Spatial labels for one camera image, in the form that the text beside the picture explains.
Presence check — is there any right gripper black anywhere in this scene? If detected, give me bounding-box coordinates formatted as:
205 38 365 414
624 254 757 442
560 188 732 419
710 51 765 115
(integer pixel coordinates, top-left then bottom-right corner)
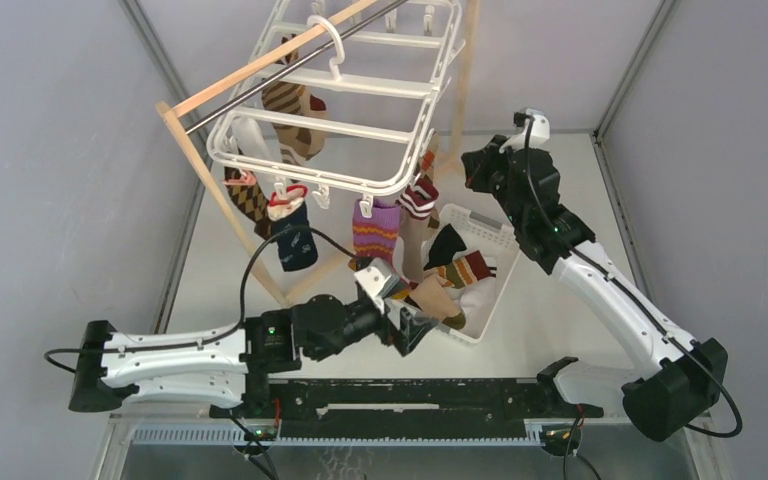
462 135 528 229

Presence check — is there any beige orange argyle sock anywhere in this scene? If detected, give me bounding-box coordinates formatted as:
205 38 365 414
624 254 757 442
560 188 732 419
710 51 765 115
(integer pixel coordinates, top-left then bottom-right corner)
399 208 440 283

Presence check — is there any white plastic clip hanger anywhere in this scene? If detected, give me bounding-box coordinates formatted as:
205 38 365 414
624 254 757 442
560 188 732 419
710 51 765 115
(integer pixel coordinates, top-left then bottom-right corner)
206 1 466 209

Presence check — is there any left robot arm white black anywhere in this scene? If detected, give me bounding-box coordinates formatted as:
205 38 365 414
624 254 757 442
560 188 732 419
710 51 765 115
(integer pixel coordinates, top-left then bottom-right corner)
68 295 439 417

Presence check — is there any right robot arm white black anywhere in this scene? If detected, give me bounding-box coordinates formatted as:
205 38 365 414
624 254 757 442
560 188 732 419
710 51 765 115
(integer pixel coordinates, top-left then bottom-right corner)
461 135 734 442

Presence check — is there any tan sock in basket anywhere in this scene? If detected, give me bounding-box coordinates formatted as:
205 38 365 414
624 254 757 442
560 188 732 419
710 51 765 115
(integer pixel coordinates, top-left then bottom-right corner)
409 275 466 330

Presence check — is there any white plastic basket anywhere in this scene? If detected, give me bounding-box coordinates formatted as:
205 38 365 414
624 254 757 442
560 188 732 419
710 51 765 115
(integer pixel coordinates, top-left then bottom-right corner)
438 203 519 346

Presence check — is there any white sock in basket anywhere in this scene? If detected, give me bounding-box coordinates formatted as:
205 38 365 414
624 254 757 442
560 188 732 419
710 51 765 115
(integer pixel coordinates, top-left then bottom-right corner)
458 277 496 326

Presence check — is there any black sock in basket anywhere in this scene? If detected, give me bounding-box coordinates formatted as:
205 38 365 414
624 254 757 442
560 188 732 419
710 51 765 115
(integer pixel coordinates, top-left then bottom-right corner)
423 224 467 270

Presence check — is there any navy blue sock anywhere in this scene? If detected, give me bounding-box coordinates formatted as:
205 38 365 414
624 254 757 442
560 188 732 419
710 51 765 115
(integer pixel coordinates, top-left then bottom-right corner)
267 199 319 272

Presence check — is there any brown yellow argyle sock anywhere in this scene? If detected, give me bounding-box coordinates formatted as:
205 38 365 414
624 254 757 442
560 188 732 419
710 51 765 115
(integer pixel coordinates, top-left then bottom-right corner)
223 167 272 240

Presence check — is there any white sock hanging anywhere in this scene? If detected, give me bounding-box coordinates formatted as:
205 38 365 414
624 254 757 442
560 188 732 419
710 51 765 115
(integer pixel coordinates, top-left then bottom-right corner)
231 117 272 161

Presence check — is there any metal hanging rod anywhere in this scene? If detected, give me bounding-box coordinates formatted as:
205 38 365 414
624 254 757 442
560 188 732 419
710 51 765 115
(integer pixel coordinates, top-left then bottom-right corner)
173 0 406 135

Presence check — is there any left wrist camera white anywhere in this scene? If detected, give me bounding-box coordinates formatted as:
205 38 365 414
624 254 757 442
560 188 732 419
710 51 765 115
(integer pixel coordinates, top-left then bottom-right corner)
354 257 402 314

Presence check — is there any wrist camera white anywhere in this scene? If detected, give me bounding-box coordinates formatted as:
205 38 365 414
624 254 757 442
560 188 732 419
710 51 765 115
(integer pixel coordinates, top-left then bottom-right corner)
354 257 402 314
511 108 551 150

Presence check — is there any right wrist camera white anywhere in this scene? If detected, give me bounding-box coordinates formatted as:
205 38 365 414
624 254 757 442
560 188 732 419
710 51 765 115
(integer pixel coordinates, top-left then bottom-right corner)
511 108 551 150

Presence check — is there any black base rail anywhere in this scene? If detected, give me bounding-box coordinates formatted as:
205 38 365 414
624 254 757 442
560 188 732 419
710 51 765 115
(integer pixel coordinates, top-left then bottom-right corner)
209 378 603 437

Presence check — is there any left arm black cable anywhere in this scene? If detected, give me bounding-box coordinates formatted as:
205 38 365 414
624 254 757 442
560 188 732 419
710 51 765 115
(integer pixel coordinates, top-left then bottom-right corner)
43 226 359 376

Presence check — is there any white cable duct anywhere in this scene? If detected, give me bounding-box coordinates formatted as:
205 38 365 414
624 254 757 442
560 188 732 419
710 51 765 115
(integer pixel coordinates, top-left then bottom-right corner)
132 422 570 447

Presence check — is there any wooden rack frame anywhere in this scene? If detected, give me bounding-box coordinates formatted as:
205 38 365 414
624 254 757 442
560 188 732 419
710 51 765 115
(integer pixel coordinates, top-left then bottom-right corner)
155 0 481 307

